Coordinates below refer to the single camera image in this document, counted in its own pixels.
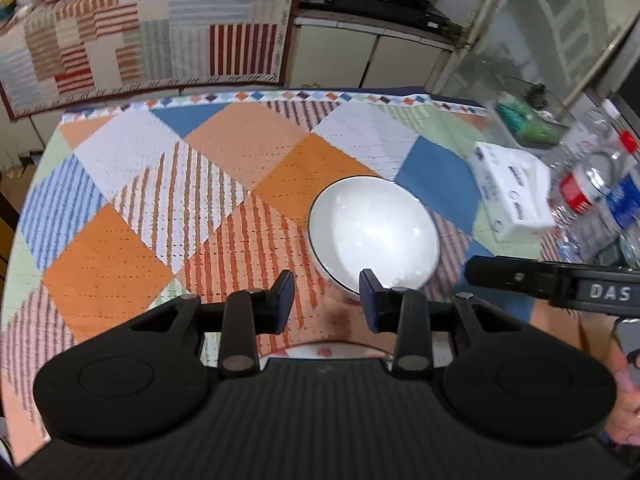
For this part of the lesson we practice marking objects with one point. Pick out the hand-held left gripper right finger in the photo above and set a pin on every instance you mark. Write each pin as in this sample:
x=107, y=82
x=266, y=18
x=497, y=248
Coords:
x=369, y=297

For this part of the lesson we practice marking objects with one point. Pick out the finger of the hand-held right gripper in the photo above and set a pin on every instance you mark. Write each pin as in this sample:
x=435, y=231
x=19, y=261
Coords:
x=510, y=275

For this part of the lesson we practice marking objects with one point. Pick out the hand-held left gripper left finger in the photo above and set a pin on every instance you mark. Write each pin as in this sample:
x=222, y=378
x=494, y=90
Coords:
x=285, y=292

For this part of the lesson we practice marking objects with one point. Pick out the white ribbed bowl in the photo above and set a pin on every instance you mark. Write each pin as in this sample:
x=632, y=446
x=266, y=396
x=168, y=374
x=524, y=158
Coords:
x=372, y=230

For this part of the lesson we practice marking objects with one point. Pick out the white pink floral plate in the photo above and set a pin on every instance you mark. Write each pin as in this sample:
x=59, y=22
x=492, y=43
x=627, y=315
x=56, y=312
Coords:
x=327, y=351

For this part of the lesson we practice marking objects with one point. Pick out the person's right hand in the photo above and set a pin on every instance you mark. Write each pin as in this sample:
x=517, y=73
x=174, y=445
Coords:
x=625, y=410

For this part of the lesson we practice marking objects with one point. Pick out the green label water bottle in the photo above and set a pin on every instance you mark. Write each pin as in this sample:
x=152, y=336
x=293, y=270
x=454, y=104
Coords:
x=620, y=256

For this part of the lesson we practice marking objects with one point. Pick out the blue label water bottle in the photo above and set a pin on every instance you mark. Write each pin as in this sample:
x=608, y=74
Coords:
x=624, y=207

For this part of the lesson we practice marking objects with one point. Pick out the white tissue pack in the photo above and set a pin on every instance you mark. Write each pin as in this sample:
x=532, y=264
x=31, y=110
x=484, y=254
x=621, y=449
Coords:
x=505, y=185

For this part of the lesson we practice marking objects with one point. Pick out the red label water bottle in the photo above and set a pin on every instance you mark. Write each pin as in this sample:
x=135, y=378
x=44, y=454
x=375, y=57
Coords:
x=575, y=192

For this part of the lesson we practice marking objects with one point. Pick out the clear white cap water bottle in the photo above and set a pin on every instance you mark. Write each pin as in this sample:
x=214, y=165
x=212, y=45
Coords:
x=595, y=125

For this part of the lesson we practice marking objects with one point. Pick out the patchwork checked tablecloth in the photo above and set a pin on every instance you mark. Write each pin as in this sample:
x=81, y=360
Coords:
x=110, y=270

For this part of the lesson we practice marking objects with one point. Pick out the white lower cabinet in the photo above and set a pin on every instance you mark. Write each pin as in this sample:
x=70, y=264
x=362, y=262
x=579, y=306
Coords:
x=340, y=55

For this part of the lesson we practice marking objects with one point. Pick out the grey metal panel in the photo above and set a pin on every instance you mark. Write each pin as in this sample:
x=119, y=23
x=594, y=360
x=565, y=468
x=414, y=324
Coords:
x=550, y=25

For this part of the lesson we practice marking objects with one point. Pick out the striped patchwork counter cloth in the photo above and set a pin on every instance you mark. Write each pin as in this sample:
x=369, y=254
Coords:
x=150, y=35

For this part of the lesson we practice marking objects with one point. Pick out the black gas stove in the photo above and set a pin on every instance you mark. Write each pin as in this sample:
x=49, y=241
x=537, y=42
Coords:
x=360, y=2

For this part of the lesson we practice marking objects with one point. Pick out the vertical wall pipe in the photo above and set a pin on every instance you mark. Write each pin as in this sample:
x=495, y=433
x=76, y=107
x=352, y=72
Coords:
x=487, y=0

